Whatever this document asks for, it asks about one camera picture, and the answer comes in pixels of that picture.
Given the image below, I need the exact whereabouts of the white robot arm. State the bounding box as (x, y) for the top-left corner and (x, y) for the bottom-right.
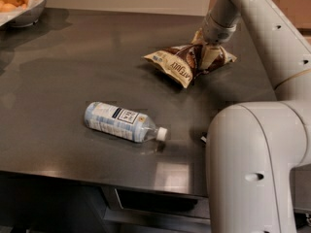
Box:
(202, 0), (311, 233)

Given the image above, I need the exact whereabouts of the silver metal bowl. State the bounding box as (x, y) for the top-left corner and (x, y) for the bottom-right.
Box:
(7, 0), (51, 29)

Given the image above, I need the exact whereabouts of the white paper bowl liner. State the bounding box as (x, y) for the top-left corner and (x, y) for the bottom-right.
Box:
(0, 0), (51, 27)

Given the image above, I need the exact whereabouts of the brown chip bag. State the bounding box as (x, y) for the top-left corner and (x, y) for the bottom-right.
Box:
(144, 44), (237, 88)

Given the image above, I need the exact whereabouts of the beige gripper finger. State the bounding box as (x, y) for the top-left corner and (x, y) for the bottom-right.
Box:
(201, 46), (221, 70)
(191, 29), (205, 45)

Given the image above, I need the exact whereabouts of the blue chip bag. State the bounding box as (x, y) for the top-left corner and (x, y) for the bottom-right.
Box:
(200, 134), (207, 144)

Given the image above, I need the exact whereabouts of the clear plastic water bottle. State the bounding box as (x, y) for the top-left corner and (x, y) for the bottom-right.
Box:
(84, 102), (168, 143)

